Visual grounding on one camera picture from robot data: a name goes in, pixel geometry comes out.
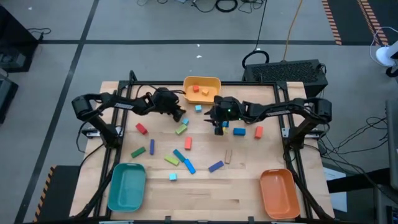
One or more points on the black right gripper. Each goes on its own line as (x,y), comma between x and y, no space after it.
(227,107)

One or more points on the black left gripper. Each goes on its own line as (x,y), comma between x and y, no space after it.
(166,101)

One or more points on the light blue small cube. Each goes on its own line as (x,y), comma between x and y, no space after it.
(173,176)
(185,121)
(198,108)

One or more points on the light green medium block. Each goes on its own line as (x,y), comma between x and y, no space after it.
(181,129)

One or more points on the blue medium block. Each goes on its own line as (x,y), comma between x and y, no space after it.
(239,131)

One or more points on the orange-red medium block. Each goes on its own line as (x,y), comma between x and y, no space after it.
(188,143)
(258,132)

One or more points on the red-orange small cube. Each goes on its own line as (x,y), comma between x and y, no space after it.
(196,88)

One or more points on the orange small cube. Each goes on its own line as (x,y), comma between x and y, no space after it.
(205,91)

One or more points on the natural wood long block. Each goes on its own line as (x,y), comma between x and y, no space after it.
(228,156)

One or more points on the red medium block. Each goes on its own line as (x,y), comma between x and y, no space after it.
(141,128)

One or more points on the teal long block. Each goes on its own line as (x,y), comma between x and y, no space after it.
(179,155)

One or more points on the dark blue long block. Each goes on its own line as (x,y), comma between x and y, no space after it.
(216,166)
(152,147)

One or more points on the lime green long block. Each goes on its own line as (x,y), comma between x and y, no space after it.
(171,160)

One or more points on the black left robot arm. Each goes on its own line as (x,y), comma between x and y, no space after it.
(124,104)

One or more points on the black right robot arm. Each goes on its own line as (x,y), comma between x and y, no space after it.
(280,111)

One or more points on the yellow plastic bin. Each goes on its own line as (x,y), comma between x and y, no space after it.
(214,87)

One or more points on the black computer case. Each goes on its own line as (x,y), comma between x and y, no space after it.
(284,73)

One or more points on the teal plastic bin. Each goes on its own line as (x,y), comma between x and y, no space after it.
(126,189)

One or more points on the orange plastic bin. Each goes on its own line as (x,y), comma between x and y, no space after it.
(278,196)

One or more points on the white paper sheet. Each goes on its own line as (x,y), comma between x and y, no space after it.
(334,174)

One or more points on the black hazard-striped mat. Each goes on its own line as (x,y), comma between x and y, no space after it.
(348,18)
(59,193)

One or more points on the grey equipment box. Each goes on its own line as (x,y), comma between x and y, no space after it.
(6,93)

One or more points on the white round device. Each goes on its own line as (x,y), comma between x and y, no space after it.
(385,56)

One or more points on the black cabinet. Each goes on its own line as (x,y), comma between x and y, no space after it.
(12,37)

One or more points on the black table frame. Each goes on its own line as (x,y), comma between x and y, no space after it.
(248,83)

